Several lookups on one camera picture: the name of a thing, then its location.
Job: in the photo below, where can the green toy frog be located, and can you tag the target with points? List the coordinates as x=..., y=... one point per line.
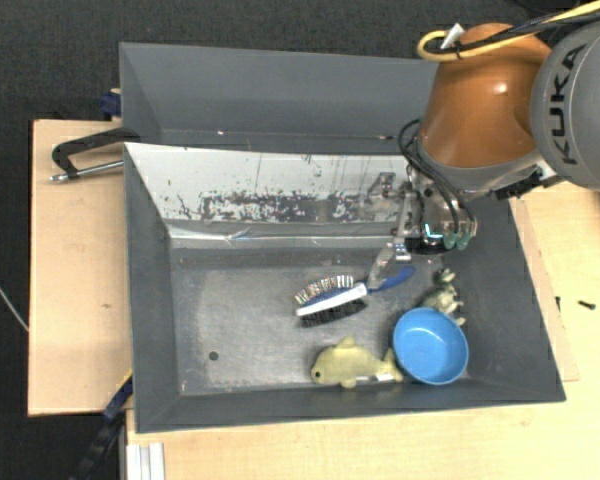
x=442, y=298

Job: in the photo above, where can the black cylinder on white bracket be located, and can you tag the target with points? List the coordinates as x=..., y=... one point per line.
x=517, y=189

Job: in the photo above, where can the grey metal bin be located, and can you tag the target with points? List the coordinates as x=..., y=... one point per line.
x=240, y=318

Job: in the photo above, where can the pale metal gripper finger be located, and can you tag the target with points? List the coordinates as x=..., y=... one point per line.
x=386, y=184
x=386, y=267

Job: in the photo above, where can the blue plastic bowl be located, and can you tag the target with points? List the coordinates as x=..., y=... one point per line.
x=430, y=346

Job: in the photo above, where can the blue and white hairbrush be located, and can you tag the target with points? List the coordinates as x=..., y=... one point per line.
x=330, y=298

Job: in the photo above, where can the small black screw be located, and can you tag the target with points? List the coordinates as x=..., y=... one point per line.
x=587, y=305

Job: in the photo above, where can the yellow-green plush fish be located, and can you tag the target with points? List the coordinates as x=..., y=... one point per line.
x=347, y=365

